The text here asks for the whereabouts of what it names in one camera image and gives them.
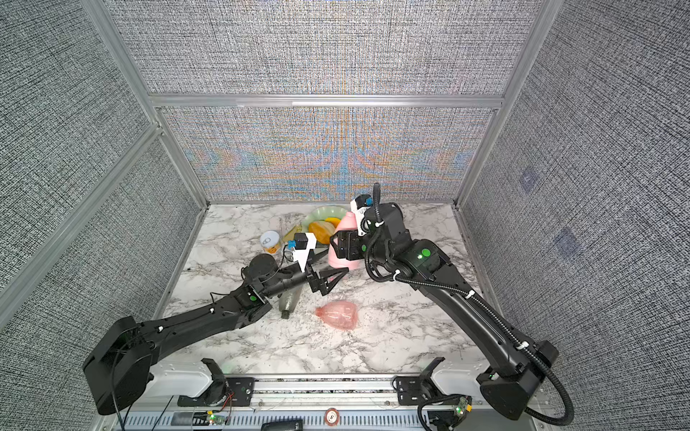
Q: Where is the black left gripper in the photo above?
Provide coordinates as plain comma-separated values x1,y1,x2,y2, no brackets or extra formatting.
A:
262,244,347,302

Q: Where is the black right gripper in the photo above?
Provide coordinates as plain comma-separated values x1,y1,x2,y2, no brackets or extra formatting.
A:
331,231,400,273

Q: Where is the opaque pink spray bottle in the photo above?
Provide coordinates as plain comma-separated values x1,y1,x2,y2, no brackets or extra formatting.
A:
327,212,363,270

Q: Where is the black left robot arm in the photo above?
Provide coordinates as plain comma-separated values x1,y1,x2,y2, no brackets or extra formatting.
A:
83,251,350,416

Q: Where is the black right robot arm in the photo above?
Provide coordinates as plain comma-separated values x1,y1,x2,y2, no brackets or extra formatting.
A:
331,203,574,426

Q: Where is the clear grey spray bottle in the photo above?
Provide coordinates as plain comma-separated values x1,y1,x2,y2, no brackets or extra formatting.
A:
279,287,303,320

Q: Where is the translucent pink spray bottle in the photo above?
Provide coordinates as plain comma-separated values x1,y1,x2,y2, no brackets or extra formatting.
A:
314,301,359,330

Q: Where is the yellow mango slice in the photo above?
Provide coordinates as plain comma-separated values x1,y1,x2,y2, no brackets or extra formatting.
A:
325,217,341,228

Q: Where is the orange bread roll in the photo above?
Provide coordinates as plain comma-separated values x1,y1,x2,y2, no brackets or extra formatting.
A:
307,220,336,244

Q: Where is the green scalloped plate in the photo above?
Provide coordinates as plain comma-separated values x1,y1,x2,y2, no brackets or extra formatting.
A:
301,206,349,233

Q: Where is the small round white can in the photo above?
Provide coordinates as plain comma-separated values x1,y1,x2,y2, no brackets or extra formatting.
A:
260,230,282,255

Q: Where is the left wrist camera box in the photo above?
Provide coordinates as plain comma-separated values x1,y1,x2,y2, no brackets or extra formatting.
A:
289,232,316,271

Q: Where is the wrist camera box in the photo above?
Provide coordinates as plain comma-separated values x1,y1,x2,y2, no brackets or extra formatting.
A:
350,194,373,236
289,232,316,271

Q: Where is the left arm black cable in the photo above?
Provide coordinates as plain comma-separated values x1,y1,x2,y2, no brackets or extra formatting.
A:
110,258,292,431

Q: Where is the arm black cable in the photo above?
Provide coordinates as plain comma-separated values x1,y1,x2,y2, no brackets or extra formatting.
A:
364,181,576,427
110,258,292,431

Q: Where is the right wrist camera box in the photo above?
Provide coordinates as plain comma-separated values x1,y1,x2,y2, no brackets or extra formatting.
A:
350,194,373,236

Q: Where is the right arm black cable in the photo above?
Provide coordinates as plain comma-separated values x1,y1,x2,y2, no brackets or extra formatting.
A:
364,181,576,427

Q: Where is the aluminium front rail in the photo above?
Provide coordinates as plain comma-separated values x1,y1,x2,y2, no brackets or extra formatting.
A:
91,374,549,430

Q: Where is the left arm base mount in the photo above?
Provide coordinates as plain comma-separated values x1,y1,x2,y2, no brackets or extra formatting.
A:
177,358,256,409

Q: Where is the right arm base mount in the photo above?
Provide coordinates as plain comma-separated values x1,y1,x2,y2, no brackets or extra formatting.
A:
391,357,473,407

